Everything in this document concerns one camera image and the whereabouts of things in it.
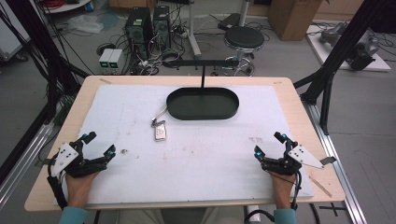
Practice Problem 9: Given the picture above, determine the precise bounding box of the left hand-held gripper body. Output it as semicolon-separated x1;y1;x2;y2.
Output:
49;139;109;179

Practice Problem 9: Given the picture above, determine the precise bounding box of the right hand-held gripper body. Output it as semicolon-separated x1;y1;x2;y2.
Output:
261;139;325;177

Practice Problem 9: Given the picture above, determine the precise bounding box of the person's left hand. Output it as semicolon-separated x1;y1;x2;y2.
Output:
64;170;101;209

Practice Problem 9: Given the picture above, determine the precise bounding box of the person's right hand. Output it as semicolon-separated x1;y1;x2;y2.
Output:
268;171;297;210

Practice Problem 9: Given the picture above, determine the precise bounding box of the grey tape tab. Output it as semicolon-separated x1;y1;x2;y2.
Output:
33;158;53;168
319;156;338;166

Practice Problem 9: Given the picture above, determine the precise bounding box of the thin wooden stick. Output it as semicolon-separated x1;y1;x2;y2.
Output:
308;175;333;199

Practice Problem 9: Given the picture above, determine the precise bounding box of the white foam mat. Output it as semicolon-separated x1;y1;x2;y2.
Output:
55;83;315;207

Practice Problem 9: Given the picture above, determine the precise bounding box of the black stand with oval tray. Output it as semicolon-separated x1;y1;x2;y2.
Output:
161;59;241;121

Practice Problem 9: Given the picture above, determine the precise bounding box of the white power supply box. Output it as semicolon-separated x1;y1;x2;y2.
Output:
98;48;114;71
107;49;124;72

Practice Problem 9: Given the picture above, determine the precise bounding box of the black round stool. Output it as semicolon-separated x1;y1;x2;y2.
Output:
223;25;266;77

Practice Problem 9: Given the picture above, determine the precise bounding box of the clear plastic bag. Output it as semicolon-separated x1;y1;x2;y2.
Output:
65;13;105;35

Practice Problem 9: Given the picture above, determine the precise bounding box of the large black computer tower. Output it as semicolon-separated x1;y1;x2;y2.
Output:
123;7;154;62

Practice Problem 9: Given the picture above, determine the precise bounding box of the white board with robot parts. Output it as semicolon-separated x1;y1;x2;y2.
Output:
305;21;392;74

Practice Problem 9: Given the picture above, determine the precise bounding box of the brown cardboard box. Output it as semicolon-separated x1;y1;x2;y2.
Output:
267;0;324;42

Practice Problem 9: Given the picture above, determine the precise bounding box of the slim black computer tower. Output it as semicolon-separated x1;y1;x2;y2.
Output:
152;5;173;51

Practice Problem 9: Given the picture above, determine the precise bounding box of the white metal desk leg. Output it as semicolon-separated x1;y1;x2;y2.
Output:
186;0;203;60

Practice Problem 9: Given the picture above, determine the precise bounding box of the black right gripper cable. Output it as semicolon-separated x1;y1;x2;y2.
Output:
244;170;304;224

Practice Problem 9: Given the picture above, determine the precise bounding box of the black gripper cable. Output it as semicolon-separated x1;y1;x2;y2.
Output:
46;161;69;211
244;170;304;224

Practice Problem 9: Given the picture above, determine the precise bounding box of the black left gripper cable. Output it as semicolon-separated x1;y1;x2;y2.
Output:
46;161;69;211

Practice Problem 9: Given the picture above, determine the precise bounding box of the silver keychain with strap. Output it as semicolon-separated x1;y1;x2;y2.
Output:
150;104;169;143

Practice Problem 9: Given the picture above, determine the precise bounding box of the aluminium rail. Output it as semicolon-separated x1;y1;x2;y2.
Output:
0;121;54;209
302;100;369;224

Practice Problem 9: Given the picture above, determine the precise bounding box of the black metal frame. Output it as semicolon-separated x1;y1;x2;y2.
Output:
292;0;396;136
0;0;92;185

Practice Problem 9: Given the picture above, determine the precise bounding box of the tangle of floor cables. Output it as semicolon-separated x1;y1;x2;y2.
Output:
96;21;194;77

